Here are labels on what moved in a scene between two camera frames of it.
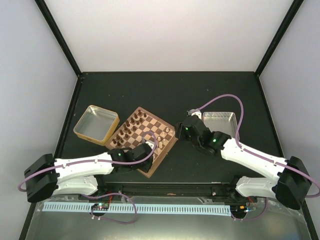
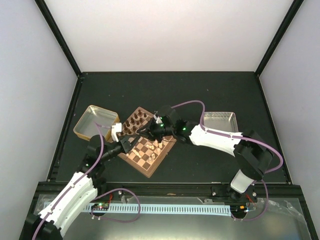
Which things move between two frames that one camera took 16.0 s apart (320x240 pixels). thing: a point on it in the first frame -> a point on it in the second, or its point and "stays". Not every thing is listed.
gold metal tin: x=97 y=125 stays
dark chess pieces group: x=129 y=126 stays
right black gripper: x=180 y=131 -> x=149 y=132
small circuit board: x=101 y=206 stays
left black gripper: x=146 y=167 -> x=126 y=146
